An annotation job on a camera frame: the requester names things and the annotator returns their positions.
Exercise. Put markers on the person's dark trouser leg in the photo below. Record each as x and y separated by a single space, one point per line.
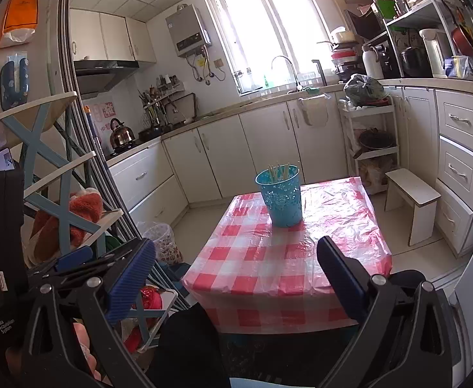
192 351

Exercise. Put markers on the floral trash bin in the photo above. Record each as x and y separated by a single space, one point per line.
166 246

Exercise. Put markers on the kitchen window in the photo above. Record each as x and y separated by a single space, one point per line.
240 28

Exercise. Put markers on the wall utensil rack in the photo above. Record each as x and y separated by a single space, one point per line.
159 97

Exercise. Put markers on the black cooker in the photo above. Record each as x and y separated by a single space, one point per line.
414 62

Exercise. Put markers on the steel kettle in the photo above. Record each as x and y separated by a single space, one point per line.
122 135

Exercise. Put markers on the white counter shelf rack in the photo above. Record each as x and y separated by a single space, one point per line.
412 16

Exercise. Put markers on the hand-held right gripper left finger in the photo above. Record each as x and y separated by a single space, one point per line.
129 279

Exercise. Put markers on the small white stool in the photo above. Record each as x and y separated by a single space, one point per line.
414 188

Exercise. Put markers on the white thermos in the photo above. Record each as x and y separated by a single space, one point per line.
372 64

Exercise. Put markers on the white trolley cart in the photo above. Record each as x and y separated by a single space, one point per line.
376 154

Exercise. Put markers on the blue perforated plastic bucket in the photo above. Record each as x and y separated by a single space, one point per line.
281 206

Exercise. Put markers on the silver water heater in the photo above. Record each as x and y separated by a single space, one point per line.
186 28

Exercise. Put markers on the red checkered tablecloth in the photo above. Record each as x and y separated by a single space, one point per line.
260 266

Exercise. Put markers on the orange tissue packet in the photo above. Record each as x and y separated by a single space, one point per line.
20 12

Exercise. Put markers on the black faucet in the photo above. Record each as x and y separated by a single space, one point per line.
321 72

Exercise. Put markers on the grey sliding door frame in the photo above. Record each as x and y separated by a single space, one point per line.
58 68

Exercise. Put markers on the plastic wrapped packet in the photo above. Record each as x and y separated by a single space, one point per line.
470 68

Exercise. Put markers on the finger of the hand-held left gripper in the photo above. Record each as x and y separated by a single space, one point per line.
87 270
73 259

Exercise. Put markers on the dark blue bag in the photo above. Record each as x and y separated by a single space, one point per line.
176 270

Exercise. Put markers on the stack of pots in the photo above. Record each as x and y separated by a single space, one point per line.
343 56

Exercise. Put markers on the pale blue sheet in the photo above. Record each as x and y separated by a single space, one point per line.
256 384

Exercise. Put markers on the white hanging bin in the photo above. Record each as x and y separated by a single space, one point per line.
315 111

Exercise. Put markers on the white electric kettle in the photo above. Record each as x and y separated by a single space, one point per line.
434 52

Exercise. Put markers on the knotted plastic bag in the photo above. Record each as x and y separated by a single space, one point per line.
363 91

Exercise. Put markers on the white drawer cabinet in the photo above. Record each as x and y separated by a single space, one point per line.
458 121

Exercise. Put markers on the red wall sticker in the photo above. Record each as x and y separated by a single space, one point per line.
103 113

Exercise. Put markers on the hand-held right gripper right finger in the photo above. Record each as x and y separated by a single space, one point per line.
341 279

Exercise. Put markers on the person's left hand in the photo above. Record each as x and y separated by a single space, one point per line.
89 351

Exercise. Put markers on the black microwave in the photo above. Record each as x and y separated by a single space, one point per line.
367 26

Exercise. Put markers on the pile of wooden chopsticks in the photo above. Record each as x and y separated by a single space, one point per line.
285 169

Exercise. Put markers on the beige wall socket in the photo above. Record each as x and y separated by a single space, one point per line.
218 63

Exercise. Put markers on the black gas stove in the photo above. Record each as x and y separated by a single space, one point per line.
151 133

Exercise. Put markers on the red pot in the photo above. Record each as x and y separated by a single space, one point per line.
462 40

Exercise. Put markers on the white and blue shelf rack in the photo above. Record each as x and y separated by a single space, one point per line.
38 107

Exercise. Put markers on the chrome faucet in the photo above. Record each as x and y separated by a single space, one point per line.
300 85

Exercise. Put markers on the black pot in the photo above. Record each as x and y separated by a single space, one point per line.
376 139

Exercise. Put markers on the black range hood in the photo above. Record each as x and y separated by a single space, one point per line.
103 68

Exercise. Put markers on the blue patterned U-shaped item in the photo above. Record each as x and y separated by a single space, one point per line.
6 89

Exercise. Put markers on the black framed splash guard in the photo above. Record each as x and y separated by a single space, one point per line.
182 107

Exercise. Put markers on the orange plush cloth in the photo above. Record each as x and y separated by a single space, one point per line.
87 206

